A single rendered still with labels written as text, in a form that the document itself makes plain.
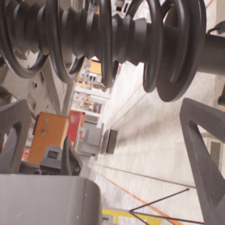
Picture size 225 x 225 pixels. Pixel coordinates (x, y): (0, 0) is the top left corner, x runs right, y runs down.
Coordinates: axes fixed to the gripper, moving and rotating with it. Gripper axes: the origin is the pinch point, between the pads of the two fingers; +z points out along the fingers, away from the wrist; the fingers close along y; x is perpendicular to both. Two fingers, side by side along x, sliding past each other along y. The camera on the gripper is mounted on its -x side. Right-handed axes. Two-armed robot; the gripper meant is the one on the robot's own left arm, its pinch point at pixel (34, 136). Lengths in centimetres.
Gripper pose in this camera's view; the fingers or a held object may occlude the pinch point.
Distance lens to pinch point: 31.9
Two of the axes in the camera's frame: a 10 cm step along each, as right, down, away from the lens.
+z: 1.4, -8.8, -4.4
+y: 9.8, 1.8, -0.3
